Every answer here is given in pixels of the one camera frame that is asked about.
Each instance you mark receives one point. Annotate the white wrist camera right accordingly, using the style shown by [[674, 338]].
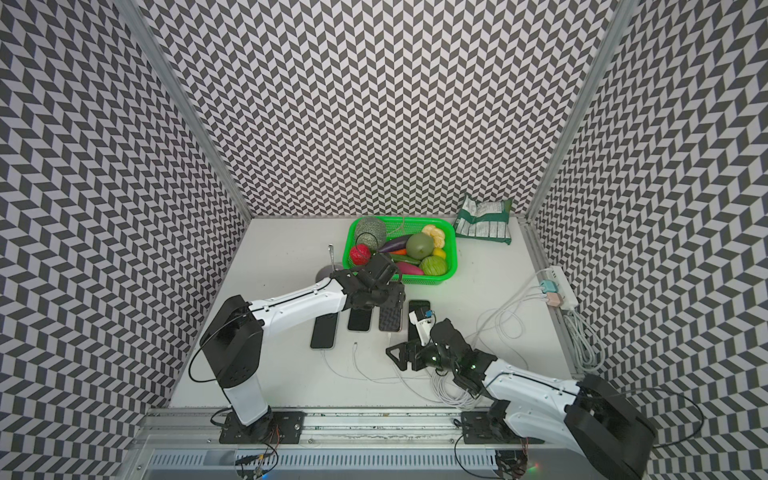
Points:
[[424, 321]]

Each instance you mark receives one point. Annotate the green toy cucumber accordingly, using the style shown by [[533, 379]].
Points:
[[397, 258]]

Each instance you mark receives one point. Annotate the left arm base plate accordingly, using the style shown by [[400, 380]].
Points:
[[281, 426]]

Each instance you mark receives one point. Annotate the aluminium corner post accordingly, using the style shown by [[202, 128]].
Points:
[[615, 32], [134, 19]]

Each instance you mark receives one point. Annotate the aluminium corner post left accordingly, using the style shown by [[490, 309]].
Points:
[[134, 19]]

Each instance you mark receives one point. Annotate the green netted melon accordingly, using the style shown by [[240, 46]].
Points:
[[371, 232]]

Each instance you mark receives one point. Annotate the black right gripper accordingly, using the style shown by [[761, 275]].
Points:
[[405, 349]]

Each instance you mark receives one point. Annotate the black phone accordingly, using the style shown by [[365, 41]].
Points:
[[324, 332], [390, 319], [413, 306], [359, 320]]

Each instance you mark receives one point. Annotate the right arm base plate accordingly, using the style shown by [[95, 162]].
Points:
[[480, 427]]

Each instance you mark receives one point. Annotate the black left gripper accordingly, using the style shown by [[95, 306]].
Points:
[[396, 295]]

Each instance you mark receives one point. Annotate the aluminium corner post right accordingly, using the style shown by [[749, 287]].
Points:
[[615, 32]]

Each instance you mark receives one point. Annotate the green toy apple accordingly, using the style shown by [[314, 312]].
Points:
[[419, 246]]

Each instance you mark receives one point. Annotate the green white snack bag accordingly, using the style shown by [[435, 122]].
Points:
[[484, 220]]

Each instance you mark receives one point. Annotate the white power strip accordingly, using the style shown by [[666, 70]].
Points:
[[570, 301]]

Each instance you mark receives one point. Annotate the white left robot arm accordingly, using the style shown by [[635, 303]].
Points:
[[233, 341]]

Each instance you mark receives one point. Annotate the green plastic basket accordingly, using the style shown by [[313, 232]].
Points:
[[398, 226]]

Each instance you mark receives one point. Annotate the red toy fruit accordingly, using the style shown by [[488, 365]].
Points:
[[360, 254]]

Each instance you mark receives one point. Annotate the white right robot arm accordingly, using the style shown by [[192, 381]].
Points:
[[588, 417]]

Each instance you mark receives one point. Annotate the magenta toy sweet potato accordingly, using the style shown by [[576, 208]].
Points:
[[409, 269]]

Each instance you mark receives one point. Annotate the light green toy gourd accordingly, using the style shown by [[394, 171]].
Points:
[[434, 266]]

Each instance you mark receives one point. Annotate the purple toy eggplant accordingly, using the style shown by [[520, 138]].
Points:
[[395, 244]]

